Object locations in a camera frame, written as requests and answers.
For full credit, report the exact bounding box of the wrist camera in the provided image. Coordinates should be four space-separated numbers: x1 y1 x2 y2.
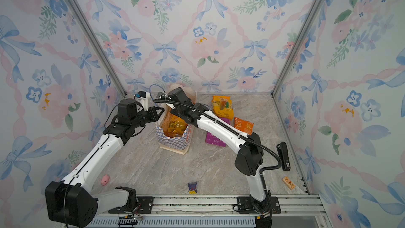
117 91 148 127
157 87 193 105

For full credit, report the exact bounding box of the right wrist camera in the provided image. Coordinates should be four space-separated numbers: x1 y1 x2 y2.
157 87 193 105

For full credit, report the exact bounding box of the blue checkered paper bag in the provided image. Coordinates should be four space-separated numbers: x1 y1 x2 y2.
155 104 194 155

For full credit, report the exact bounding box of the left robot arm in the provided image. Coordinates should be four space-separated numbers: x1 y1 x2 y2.
44 102 164 228

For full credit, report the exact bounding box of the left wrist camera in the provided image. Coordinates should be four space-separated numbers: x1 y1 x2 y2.
117 91 148 127

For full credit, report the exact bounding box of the purple toy figure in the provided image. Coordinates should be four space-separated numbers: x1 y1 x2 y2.
188 182 198 195

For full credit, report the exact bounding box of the yellow mango candy bag front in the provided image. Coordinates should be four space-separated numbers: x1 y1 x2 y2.
165 115 188 138

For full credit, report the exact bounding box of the purple grape candy bag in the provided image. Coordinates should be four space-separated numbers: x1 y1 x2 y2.
205 132 227 147

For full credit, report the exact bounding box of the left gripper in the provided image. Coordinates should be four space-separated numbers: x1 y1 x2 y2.
131 107 165 130

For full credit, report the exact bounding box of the pink toy pig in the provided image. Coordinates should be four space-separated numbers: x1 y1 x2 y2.
100 174 110 186

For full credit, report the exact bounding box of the yellow mango candy bag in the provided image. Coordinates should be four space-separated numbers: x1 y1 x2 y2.
165 115 188 138
212 96 234 120

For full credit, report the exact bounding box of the orange corn chips bag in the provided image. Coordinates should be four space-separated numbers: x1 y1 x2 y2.
234 117 254 135

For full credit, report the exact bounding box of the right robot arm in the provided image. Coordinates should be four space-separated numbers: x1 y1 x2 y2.
166 97 282 214

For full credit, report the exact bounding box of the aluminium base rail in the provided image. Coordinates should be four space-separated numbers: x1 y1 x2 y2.
87 195 332 228

